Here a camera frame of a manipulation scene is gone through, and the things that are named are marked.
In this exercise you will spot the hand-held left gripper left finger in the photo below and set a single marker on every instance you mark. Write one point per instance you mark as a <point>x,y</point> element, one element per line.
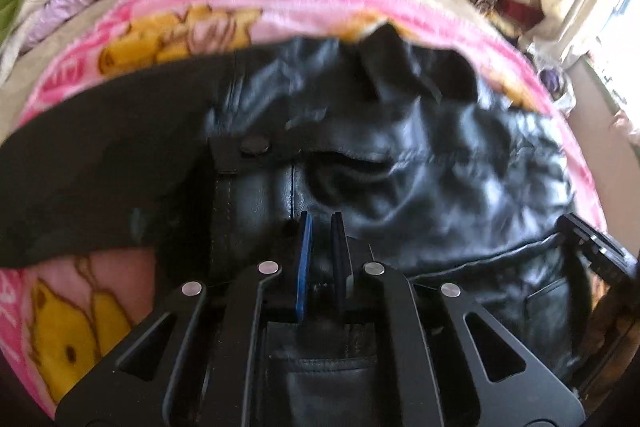
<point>305,267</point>

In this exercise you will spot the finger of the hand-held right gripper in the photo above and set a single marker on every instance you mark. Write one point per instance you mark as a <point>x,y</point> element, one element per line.
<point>590,242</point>

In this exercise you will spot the black leather jacket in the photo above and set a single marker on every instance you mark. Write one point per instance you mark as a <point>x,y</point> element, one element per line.
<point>410,167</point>

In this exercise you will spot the purple cloth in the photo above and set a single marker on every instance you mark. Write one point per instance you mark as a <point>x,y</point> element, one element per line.
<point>552,82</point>

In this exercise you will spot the pink cartoon printed blanket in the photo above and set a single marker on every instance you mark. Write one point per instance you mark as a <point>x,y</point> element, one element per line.
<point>65,332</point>

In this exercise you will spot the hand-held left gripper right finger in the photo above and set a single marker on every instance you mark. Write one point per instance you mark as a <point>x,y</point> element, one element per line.
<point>340,257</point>

